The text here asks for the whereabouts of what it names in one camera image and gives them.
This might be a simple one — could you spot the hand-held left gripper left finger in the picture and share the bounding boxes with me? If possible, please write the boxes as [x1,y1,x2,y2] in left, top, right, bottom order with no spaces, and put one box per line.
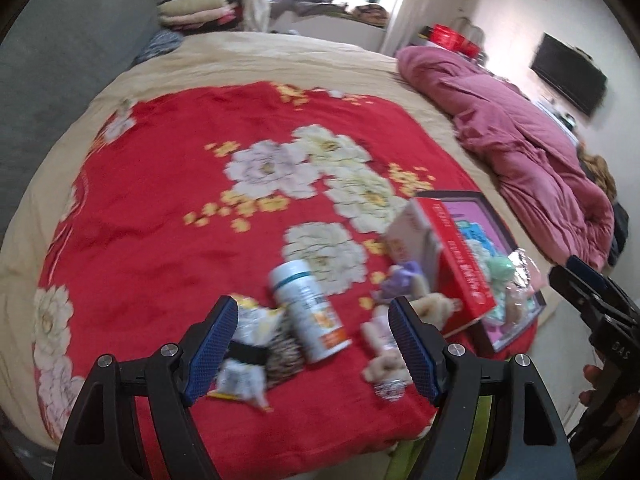
[52,295,240,480]

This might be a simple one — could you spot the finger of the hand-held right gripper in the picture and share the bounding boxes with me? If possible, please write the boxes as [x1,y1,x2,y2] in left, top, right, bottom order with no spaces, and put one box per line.
[566,255,633,306]
[548,265,608,323]

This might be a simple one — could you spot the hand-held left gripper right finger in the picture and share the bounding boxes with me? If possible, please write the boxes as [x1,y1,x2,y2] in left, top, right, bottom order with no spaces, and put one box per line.
[388,296,577,480]

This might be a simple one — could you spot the white yellow snack packet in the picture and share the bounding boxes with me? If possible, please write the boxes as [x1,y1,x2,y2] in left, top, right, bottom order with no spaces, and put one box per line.
[207,295,286,411]

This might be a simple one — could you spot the clear plastic bag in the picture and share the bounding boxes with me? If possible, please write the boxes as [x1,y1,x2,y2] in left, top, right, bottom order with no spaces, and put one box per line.
[502,247,546,321]

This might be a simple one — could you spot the green packet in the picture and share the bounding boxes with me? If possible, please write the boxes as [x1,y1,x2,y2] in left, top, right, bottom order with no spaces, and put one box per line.
[482,256,515,286]

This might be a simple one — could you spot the white knit cloth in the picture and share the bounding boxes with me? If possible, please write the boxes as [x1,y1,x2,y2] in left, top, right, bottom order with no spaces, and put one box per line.
[465,240,493,273]

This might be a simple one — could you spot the pink printed box tray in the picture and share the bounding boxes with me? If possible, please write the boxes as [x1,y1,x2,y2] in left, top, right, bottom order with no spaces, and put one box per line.
[415,190,547,353]

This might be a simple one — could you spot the person's right hand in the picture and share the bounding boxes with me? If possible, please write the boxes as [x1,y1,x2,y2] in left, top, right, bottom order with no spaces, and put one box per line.
[580,365,607,407]

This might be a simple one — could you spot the black elastic band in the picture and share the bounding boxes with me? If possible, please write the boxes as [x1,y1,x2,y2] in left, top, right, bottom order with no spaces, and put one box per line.
[223,342,271,367]

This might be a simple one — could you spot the beige plush bear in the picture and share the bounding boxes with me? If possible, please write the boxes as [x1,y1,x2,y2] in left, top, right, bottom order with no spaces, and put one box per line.
[361,294,463,386]

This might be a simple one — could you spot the purple plush toy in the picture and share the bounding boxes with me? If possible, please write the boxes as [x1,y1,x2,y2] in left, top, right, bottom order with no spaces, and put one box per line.
[377,260,426,301]

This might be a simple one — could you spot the leopard print cloth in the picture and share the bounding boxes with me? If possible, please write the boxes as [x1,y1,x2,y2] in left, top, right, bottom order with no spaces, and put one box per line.
[262,317,306,391]

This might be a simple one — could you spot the red cardboard box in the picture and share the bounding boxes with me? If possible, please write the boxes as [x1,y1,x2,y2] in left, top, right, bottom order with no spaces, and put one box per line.
[385,197,498,338]

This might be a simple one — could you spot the brown fuzzy garment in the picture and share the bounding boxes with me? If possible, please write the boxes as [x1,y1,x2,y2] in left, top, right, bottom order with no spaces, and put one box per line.
[579,154,619,202]

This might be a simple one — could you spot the white supplement bottle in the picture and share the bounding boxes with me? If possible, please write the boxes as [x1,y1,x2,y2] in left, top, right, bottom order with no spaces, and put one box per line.
[270,259,353,365]

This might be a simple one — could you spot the pink quilt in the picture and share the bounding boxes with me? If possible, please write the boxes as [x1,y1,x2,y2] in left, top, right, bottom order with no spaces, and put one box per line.
[396,45,616,271]

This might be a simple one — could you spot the red floral blanket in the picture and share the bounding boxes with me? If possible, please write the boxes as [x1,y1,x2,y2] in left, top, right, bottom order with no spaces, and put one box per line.
[32,81,538,466]

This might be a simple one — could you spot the red gift bags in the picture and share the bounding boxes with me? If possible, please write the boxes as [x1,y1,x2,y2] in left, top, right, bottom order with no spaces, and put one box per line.
[420,23,483,59]

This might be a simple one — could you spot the beige bed sheet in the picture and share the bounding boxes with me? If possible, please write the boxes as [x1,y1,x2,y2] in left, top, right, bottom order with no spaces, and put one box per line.
[0,31,556,453]

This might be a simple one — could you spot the blue patterned cloth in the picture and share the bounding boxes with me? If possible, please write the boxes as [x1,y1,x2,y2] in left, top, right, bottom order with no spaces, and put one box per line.
[134,29,183,63]

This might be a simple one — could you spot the cream curtain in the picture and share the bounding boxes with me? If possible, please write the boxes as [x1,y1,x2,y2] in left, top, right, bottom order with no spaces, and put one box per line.
[384,0,426,56]

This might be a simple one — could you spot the grey quilted mattress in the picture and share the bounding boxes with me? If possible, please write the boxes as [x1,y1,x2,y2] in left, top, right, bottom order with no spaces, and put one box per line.
[0,0,163,241]

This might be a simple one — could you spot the white window ledge cabinet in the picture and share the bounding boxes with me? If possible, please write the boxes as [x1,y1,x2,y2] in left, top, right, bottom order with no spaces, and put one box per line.
[272,12,388,53]

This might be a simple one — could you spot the floral cloth bundle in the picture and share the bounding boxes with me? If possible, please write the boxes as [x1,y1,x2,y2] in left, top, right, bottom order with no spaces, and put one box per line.
[350,4,391,24]

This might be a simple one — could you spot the stack of folded clothes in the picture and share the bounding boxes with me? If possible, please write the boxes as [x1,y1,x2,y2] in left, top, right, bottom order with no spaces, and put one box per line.
[157,0,246,33]

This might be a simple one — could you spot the grey purple clothes pile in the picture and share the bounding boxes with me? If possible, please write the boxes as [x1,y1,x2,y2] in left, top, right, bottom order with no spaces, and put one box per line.
[272,0,351,19]

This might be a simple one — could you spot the metal keychain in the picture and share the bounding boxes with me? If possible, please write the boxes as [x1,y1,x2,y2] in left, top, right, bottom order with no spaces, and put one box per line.
[372,377,408,404]

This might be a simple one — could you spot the black wall television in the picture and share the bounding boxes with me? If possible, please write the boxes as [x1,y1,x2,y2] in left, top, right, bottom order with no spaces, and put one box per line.
[530,33,608,118]

